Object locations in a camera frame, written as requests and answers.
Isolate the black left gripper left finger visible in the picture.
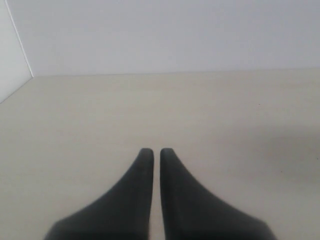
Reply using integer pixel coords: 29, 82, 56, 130
45, 148, 154, 240

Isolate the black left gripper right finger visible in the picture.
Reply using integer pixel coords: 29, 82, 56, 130
160, 148, 276, 240

